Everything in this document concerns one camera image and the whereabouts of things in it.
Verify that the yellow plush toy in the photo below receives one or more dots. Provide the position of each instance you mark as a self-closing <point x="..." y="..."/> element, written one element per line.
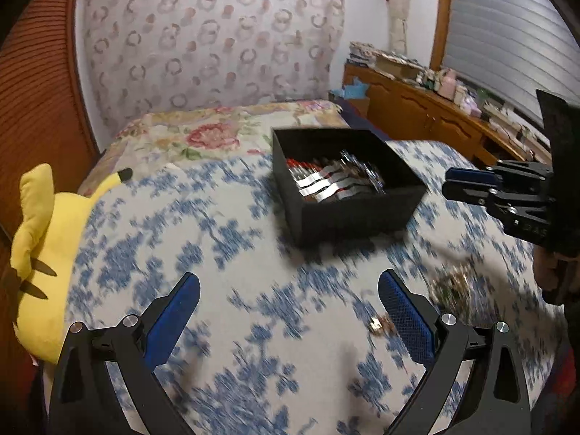
<point x="50" y="253"/>

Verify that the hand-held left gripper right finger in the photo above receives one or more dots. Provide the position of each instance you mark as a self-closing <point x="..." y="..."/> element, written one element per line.
<point x="403" y="317"/>

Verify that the pink floral quilt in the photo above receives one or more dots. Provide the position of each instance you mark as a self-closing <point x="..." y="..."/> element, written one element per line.
<point x="204" y="136"/>

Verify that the brown louvered wooden wardrobe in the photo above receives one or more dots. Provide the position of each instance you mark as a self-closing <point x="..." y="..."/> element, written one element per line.
<point x="40" y="99"/>

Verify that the stack of folded fabrics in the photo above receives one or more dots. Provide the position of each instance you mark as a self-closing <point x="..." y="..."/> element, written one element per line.
<point x="361" y="53"/>

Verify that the black square box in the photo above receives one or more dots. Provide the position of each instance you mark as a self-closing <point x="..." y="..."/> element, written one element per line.
<point x="353" y="222"/>

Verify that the person's right hand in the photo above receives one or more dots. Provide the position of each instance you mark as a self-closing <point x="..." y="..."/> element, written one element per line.
<point x="548" y="272"/>

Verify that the blue plastic bag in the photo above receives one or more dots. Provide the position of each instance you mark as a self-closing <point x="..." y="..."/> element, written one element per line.
<point x="349" y="89"/>

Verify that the blue floral bedsheet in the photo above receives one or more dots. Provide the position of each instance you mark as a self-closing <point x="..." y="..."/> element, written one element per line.
<point x="226" y="281"/>

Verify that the cream tied side curtain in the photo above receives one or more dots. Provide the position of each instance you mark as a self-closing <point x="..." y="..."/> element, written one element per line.
<point x="399" y="4"/>

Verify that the silver rhinestone bangle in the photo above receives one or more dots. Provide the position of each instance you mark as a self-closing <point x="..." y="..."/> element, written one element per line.
<point x="335" y="181"/>

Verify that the pink thermos bottle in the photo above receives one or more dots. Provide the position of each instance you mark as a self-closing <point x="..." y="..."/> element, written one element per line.
<point x="446" y="84"/>

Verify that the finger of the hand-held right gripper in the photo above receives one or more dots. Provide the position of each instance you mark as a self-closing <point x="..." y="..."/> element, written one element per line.
<point x="466" y="192"/>
<point x="466" y="175"/>

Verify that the grey window blind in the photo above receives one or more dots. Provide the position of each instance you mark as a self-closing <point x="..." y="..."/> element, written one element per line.
<point x="507" y="31"/>

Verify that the small gold brown trinket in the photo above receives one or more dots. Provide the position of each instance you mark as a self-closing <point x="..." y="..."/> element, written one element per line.
<point x="379" y="324"/>

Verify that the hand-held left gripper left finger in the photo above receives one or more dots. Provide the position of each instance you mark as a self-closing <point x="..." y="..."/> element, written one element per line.
<point x="174" y="317"/>

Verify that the flat cardboard box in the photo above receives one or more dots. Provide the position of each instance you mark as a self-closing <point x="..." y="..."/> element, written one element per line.
<point x="398" y="68"/>

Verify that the wooden sideboard cabinet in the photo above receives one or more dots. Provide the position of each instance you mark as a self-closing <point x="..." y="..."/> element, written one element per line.
<point x="421" y="108"/>

